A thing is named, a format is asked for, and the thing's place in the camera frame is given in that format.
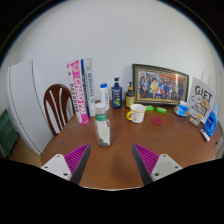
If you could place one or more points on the flat round red coaster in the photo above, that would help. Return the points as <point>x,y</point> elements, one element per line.
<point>157,121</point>

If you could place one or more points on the white remote control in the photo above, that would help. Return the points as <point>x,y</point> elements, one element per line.
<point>205,135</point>

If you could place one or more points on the clear green-labelled drink bottle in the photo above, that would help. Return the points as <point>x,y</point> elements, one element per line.
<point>102,130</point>

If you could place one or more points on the dark yellow-labelled pump bottle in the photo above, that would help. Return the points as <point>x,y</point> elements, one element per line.
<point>130,99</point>

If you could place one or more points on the blue detergent bottle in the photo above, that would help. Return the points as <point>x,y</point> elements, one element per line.
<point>210,124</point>

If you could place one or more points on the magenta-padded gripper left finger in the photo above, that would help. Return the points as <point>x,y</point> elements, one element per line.
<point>76,159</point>

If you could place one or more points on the white tube with blue cap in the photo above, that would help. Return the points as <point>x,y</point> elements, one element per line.
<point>105,98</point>

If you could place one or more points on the small green pack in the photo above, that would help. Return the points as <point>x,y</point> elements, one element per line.
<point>149,108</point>
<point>161,110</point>

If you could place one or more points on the pink cardboard tube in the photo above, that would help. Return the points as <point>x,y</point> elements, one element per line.
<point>78,95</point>

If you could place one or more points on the blue tissue pack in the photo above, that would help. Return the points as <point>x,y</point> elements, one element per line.
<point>181,109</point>

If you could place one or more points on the dark blue pump bottle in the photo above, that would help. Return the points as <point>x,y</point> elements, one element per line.
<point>116,96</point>

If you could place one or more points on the brown wooden chair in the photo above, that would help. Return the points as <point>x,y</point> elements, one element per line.
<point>48,106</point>

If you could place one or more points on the framed group photo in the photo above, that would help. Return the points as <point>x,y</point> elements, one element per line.
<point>160,85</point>

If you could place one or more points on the green plastic crate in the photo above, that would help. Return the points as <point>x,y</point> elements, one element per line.
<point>7,133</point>

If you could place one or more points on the small brown snack pack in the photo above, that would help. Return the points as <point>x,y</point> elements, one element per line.
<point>194,120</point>

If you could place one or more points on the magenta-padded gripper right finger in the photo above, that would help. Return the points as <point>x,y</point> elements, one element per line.
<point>147,159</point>

